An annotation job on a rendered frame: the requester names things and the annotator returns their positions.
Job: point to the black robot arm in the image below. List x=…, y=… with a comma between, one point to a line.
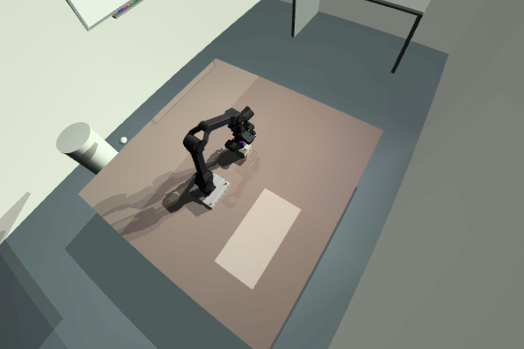
x=234, y=119

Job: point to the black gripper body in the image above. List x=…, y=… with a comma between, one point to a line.
x=233, y=145

